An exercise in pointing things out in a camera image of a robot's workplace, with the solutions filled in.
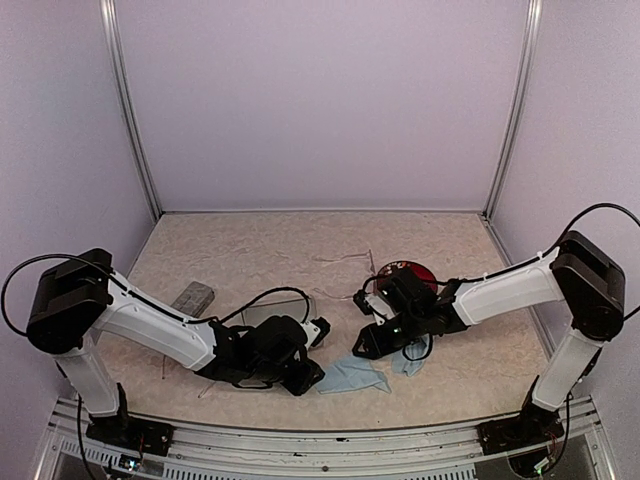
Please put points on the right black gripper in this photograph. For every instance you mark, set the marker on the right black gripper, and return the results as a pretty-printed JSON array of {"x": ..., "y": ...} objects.
[{"x": 373, "y": 347}]

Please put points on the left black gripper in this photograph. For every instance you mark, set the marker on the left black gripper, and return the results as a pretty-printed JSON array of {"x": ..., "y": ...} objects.
[{"x": 302, "y": 383}]

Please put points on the large blue cleaning cloth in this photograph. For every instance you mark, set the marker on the large blue cleaning cloth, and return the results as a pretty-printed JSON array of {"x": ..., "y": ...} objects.
[{"x": 350, "y": 374}]

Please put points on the pink glasses case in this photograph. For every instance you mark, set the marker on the pink glasses case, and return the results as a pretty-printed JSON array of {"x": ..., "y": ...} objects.
[{"x": 294, "y": 307}]

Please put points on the red lens sunglasses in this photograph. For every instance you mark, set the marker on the red lens sunglasses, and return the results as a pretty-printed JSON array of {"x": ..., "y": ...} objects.
[{"x": 172, "y": 373}]

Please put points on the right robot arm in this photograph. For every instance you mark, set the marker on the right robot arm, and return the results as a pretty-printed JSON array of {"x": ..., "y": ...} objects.
[{"x": 575, "y": 271}]

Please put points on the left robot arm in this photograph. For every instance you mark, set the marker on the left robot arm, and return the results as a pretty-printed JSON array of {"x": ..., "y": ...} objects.
[{"x": 83, "y": 293}]

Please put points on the small blue cleaning cloth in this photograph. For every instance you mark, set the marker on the small blue cleaning cloth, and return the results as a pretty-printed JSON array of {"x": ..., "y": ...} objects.
[{"x": 410, "y": 359}]

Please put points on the clear pink glasses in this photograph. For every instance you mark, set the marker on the clear pink glasses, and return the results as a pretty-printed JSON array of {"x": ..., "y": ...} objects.
[{"x": 341, "y": 276}]

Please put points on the red floral plate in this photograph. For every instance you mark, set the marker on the red floral plate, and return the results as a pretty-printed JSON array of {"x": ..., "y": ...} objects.
[{"x": 422, "y": 272}]

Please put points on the grey glasses case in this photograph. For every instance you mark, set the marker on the grey glasses case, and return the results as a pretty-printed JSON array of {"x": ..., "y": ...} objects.
[{"x": 194, "y": 299}]

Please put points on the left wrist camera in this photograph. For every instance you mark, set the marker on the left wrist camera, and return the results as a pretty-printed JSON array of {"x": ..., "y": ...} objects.
[{"x": 316, "y": 330}]

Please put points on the front aluminium rail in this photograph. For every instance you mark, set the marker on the front aluminium rail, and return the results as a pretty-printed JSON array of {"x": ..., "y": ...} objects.
[{"x": 208, "y": 451}]

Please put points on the right aluminium frame post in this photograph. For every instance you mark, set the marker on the right aluminium frame post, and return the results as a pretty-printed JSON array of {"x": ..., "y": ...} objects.
[{"x": 517, "y": 107}]

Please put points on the aluminium frame post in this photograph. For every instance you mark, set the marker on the aluminium frame post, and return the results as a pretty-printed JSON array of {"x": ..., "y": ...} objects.
[
  {"x": 517, "y": 107},
  {"x": 110, "y": 24}
]

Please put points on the left aluminium frame post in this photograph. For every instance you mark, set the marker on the left aluminium frame post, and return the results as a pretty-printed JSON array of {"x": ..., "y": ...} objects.
[{"x": 110, "y": 24}]

